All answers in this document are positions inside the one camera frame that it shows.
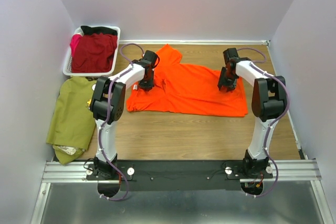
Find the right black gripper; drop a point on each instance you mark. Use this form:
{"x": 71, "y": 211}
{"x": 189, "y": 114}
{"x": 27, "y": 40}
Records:
{"x": 227, "y": 82}

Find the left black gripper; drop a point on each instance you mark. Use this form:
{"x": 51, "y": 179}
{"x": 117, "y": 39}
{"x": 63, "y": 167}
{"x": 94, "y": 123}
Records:
{"x": 146, "y": 84}

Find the dark red t shirt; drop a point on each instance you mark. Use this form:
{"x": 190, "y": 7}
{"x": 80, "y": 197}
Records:
{"x": 94, "y": 54}

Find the pink t shirt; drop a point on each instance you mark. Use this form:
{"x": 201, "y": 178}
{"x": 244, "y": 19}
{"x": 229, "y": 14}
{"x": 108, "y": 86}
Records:
{"x": 74, "y": 42}

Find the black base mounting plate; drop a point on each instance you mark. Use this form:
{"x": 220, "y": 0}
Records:
{"x": 164, "y": 175}

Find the black t shirt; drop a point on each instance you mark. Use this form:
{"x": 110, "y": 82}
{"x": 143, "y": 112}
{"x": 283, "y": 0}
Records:
{"x": 87, "y": 30}

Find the orange t shirt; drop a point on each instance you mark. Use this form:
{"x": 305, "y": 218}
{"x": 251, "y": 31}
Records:
{"x": 187, "y": 88}

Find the aluminium frame rail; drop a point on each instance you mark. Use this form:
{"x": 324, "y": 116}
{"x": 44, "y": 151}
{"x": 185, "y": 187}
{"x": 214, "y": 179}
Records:
{"x": 289, "y": 170}

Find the olive green snoopy t shirt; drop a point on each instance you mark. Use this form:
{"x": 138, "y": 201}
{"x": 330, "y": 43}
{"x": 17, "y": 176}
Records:
{"x": 72, "y": 124}

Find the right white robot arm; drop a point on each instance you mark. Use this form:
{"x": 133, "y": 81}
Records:
{"x": 270, "y": 102}

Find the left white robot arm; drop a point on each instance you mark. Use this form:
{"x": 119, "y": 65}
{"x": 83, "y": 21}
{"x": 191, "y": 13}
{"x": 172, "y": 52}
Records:
{"x": 107, "y": 105}

